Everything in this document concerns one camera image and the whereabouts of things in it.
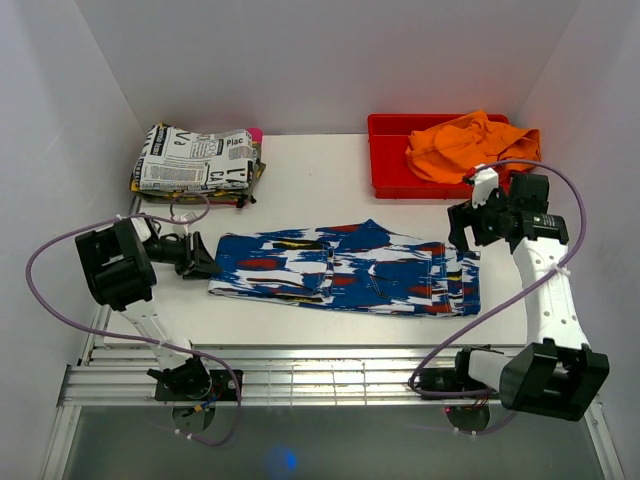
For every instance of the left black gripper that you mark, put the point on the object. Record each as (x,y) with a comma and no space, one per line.
(203,263)

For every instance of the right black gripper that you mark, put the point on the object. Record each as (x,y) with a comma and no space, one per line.
(464,214)

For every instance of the blue white patterned trousers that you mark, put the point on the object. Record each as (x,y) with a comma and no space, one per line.
(356,268)

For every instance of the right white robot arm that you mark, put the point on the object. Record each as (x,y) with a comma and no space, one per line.
(557,374)

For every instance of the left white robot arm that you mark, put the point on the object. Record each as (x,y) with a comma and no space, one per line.
(117,263)

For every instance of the orange trousers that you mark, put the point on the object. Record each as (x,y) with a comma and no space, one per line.
(446,152)

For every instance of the newspaper print folded trousers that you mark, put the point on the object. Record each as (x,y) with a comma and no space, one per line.
(177,160)

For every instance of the red plastic tray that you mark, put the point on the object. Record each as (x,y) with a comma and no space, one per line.
(391,176)

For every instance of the pink folded garment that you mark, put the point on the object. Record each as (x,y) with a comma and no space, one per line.
(256,134)

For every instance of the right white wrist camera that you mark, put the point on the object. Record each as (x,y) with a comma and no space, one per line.
(484,180)

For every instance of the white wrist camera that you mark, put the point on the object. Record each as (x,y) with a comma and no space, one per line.
(186,219)
(484,180)

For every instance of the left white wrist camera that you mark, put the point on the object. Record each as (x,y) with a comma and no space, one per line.
(186,219)

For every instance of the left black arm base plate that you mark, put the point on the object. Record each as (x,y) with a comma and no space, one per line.
(223,387)

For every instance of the aluminium frame rail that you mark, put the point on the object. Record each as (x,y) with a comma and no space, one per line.
(272,377)

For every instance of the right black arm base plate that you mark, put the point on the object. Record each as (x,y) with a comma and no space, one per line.
(447,383)

